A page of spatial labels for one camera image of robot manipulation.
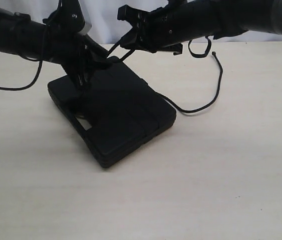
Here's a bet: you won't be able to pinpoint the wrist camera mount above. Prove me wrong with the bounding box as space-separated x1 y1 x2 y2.
56 0 92 36
156 43 183 56

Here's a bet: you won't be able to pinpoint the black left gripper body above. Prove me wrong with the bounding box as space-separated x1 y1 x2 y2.
43 29 98 75

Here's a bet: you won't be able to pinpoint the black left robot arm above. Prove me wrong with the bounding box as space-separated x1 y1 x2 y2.
0 0 114 92

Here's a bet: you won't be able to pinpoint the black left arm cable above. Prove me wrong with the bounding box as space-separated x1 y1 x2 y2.
0 0 64 91

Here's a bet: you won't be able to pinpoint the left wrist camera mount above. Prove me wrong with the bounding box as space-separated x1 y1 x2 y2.
56 0 92 36

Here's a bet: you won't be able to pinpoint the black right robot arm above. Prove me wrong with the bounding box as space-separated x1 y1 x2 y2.
117 0 282 55

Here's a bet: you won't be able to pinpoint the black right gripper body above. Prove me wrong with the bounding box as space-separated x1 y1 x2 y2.
141 7 181 53

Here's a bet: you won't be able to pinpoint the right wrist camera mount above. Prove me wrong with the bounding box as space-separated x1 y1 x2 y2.
156 43 183 56

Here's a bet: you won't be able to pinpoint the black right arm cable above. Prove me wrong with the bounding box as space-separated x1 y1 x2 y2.
187 36 212 59

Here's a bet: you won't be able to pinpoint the black plastic carrying case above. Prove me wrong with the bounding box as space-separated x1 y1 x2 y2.
47 62 177 169

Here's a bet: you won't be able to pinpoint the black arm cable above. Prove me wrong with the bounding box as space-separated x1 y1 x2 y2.
0 0 64 91
187 36 212 59

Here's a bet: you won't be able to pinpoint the black braided rope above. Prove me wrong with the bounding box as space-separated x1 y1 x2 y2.
100 42 224 117

